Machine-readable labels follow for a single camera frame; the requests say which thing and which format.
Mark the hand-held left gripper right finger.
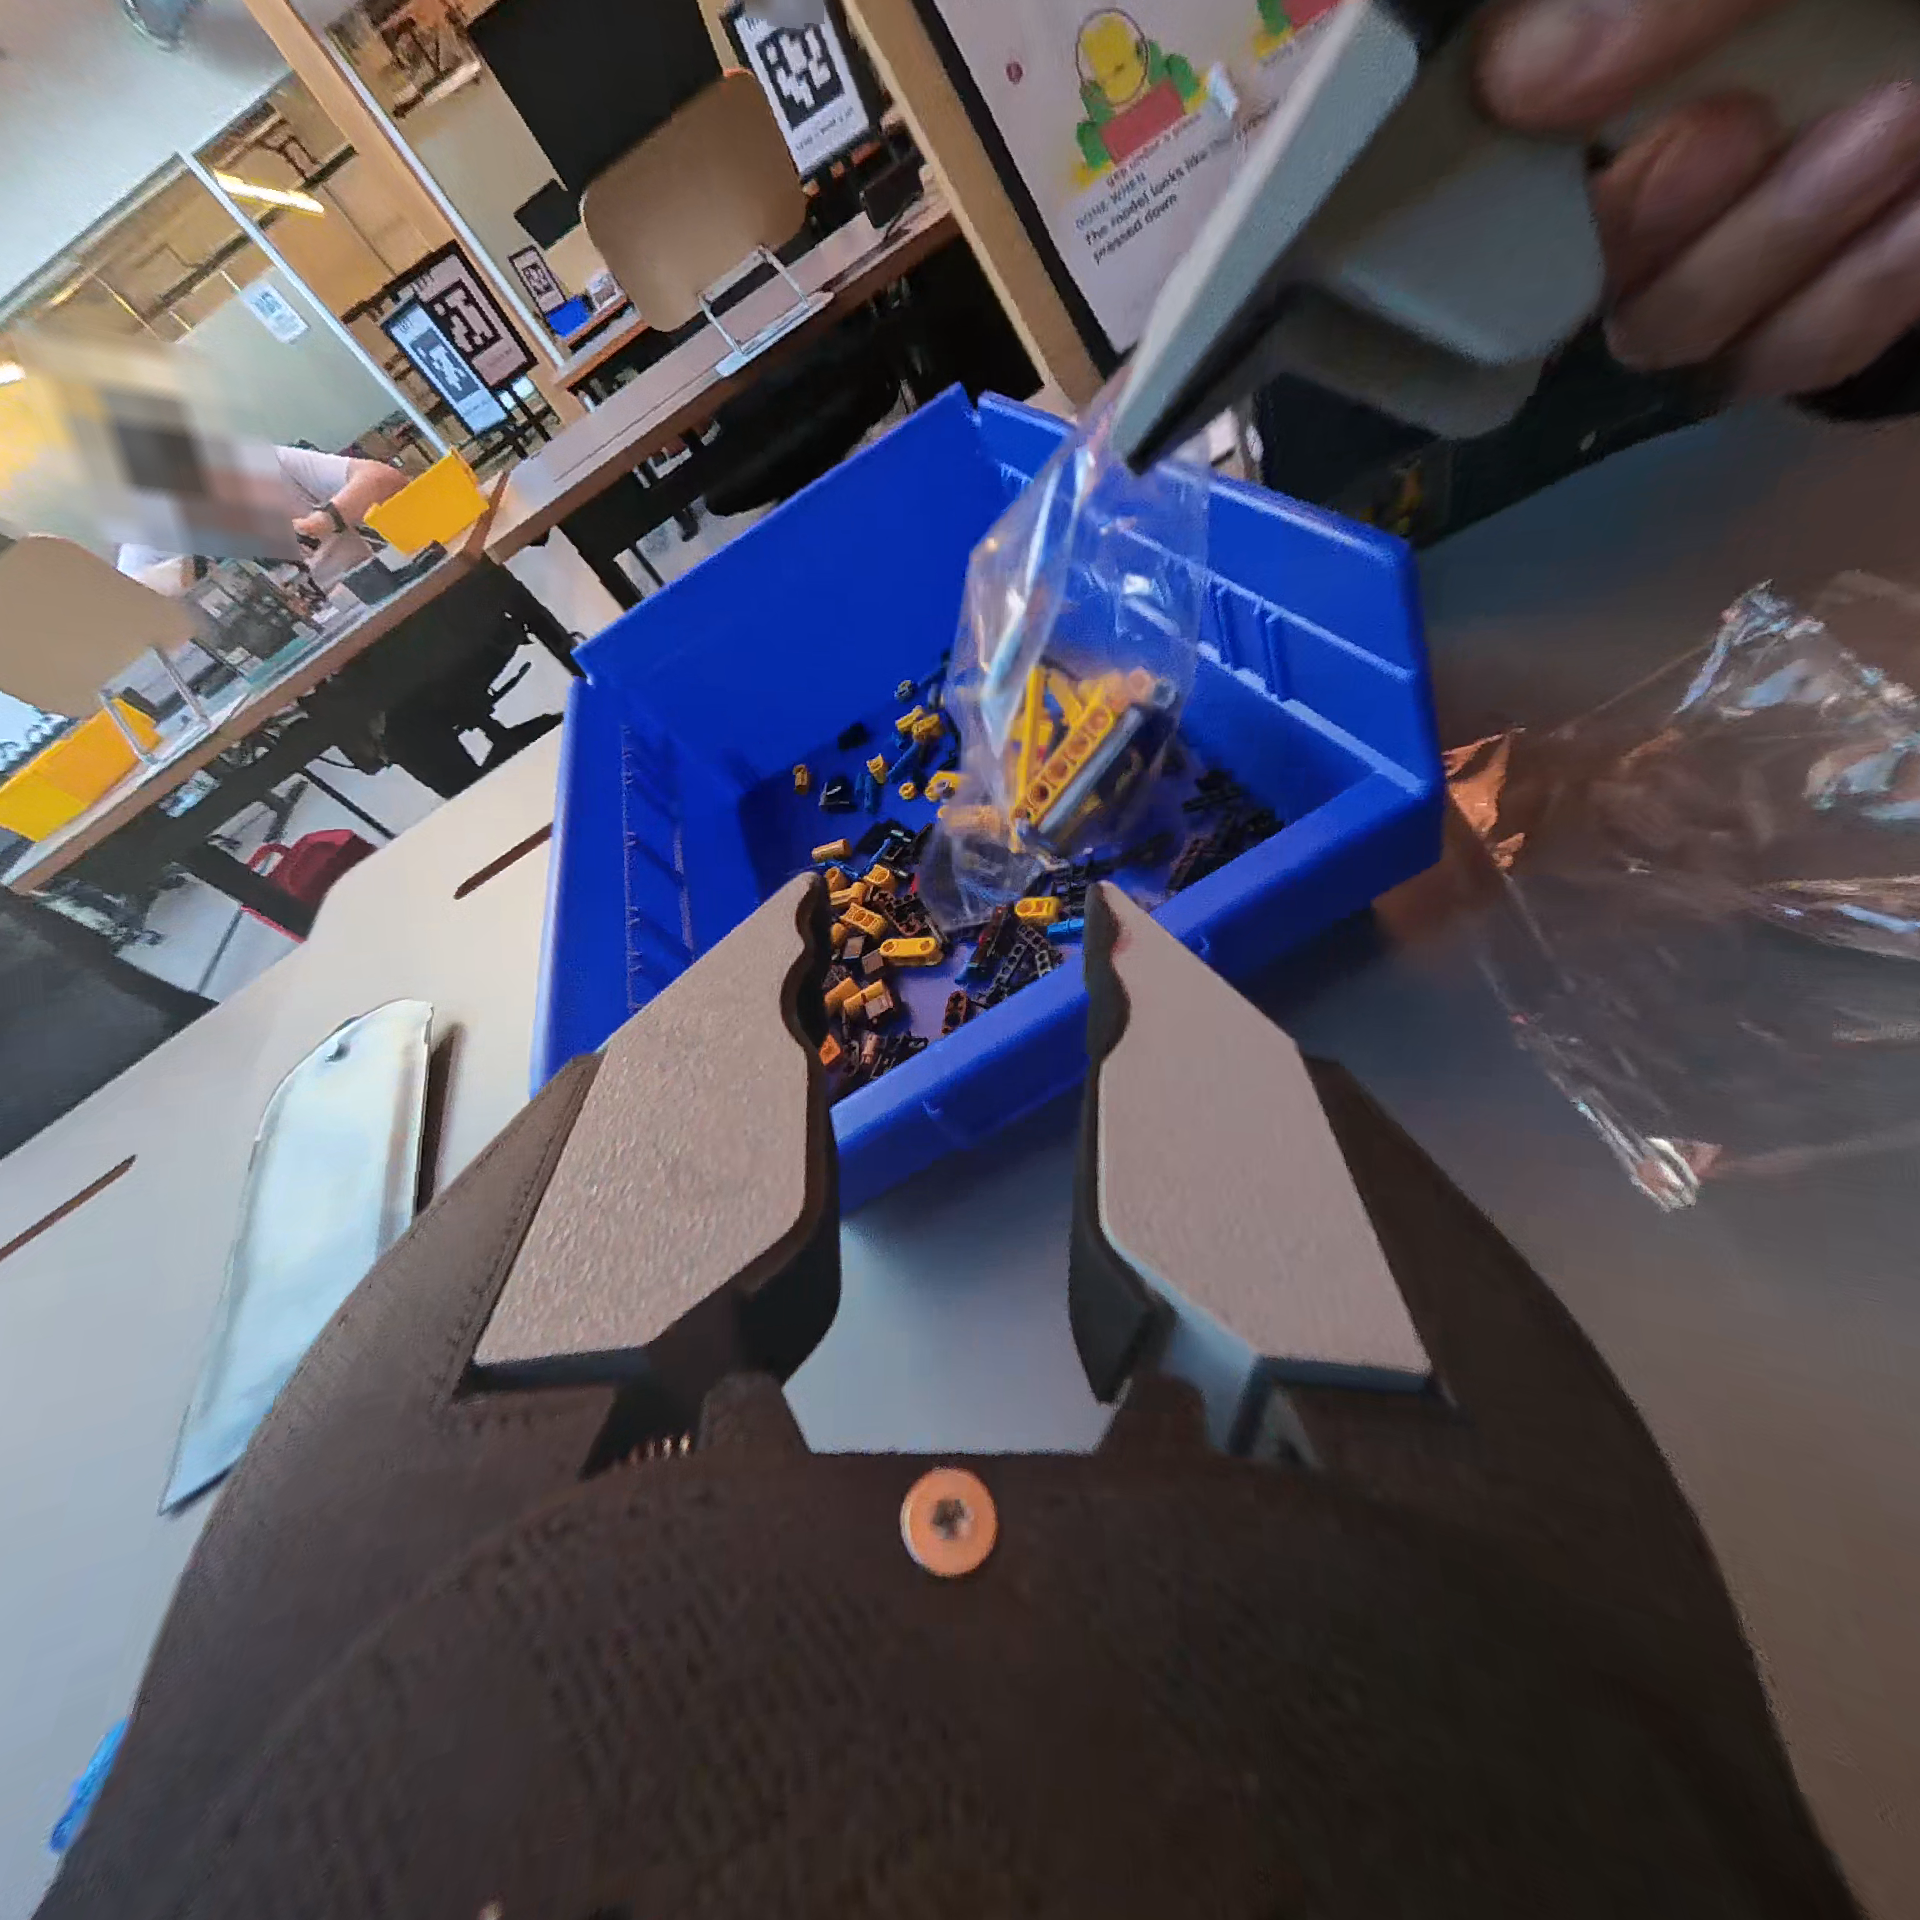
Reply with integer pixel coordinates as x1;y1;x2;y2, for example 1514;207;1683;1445
1069;887;1434;1469

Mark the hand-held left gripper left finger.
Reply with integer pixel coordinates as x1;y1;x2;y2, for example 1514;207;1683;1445
469;873;839;1388

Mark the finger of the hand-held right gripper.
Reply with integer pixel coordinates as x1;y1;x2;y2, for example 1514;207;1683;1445
1118;0;1420;472

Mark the pile of small lego pieces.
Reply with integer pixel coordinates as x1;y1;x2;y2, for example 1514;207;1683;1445
788;676;1283;1082

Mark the blue plastic bin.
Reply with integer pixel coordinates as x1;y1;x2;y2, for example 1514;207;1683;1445
531;389;1445;1213

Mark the clear bag of lego pieces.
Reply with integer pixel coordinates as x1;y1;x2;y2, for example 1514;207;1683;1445
915;405;1216;935

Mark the white lego instruction poster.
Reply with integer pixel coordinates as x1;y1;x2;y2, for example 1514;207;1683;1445
930;0;1353;358

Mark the black lego box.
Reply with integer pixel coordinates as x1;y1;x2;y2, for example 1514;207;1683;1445
1260;372;1445;546

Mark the person's right hand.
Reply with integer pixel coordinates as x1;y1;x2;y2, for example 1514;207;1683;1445
1475;0;1920;406

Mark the silver foil pouch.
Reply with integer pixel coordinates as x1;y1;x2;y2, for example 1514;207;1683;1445
160;1001;437;1513

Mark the red bag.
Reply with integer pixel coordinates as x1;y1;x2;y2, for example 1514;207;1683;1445
246;829;377;935

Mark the black white marker tag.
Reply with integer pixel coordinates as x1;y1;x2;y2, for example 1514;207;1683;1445
382;248;539;441
728;0;888;177

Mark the empty clear plastic bag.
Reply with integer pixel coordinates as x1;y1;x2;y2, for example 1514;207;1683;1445
1439;574;1920;1213

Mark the wooden back chair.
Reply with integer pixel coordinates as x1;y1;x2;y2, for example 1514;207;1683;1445
581;70;815;335
0;538;204;724

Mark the black office chair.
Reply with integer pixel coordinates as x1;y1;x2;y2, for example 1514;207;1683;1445
0;887;217;1162

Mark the wooden work table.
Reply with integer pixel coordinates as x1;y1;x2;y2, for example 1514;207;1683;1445
484;193;963;560
0;511;519;889

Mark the black monitor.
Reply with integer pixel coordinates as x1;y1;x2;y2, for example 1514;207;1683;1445
469;0;724;199

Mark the yellow plastic bin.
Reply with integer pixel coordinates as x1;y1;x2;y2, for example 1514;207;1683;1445
0;706;163;839
363;450;493;553

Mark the small blue object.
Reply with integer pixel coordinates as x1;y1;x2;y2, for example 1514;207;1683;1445
48;1720;131;1855

